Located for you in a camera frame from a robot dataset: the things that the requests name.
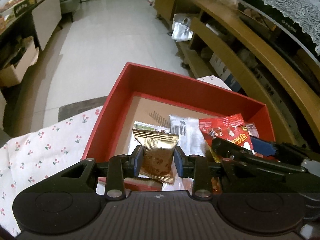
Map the gold foil snack packet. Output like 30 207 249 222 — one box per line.
132 129 179 184

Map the red snack bag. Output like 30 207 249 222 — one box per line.
199 113 254 154

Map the white green snack packet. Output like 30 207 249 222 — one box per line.
127 121 170 155

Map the white barcode snack packet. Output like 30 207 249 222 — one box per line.
169 115 206 157

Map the orange clear snack packet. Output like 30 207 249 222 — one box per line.
205 141 222 194

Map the red cardboard box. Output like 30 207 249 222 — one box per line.
81 61 276 192

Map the cherry print tablecloth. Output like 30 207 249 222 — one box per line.
0 74 232 237

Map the wooden tv cabinet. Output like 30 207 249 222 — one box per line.
155 0 319 150

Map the silver gift bag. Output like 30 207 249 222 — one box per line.
171 17 193 42

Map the white cardboard box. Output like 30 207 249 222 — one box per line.
1 36 39 87

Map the white side cabinet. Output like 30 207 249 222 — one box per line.
1 0 61 68

